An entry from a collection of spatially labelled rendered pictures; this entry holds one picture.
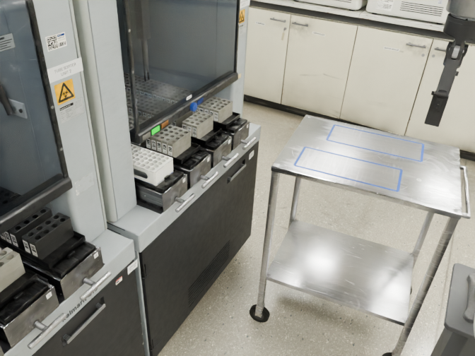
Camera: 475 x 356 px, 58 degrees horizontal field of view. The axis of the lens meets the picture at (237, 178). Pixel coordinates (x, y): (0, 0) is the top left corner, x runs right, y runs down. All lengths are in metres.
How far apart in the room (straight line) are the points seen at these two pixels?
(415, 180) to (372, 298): 0.54
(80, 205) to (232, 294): 1.09
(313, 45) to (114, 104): 2.48
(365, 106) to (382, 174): 2.02
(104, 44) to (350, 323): 1.56
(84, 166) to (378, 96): 2.65
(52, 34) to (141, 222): 0.61
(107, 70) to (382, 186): 0.90
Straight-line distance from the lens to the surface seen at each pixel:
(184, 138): 1.50
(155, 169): 1.35
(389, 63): 3.38
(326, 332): 2.04
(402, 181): 1.52
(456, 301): 1.34
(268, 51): 3.65
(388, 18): 3.30
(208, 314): 2.04
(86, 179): 1.19
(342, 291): 1.83
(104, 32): 1.13
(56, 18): 1.03
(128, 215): 1.38
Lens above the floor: 1.60
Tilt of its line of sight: 34 degrees down
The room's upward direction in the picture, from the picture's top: 3 degrees clockwise
